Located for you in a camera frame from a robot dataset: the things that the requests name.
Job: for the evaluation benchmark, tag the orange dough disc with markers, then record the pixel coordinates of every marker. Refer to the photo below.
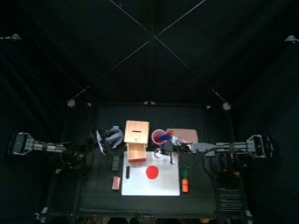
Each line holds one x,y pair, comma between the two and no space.
153,172

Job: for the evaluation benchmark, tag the pale blue toy pot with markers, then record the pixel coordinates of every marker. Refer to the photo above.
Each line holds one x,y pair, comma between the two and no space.
119,137

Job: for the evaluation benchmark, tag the green striped toy block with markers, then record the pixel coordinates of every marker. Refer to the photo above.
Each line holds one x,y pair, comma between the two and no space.
115,163

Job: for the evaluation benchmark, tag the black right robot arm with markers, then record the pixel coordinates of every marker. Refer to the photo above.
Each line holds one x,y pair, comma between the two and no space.
234,145

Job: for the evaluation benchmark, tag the blue tool red tip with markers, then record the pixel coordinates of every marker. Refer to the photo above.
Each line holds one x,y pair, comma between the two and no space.
166,137

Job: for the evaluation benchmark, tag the printed label sheet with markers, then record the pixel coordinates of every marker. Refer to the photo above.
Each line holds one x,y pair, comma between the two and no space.
230,199

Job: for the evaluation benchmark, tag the pink striped toy sushi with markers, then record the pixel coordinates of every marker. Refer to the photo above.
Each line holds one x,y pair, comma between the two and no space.
117,183

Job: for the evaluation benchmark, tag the orange toy carrot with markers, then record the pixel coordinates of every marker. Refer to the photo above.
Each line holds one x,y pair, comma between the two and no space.
185,185

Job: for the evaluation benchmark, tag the light wooden box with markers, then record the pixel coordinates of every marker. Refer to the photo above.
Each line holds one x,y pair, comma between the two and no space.
137,131

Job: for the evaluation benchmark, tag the wooden drawer red front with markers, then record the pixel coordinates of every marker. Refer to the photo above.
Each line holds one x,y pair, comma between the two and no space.
137,152

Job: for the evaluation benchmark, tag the white cutting board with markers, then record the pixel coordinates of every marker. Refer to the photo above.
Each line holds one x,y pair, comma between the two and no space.
151,188

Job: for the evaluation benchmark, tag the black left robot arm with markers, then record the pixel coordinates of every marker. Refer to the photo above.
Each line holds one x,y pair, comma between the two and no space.
39,145

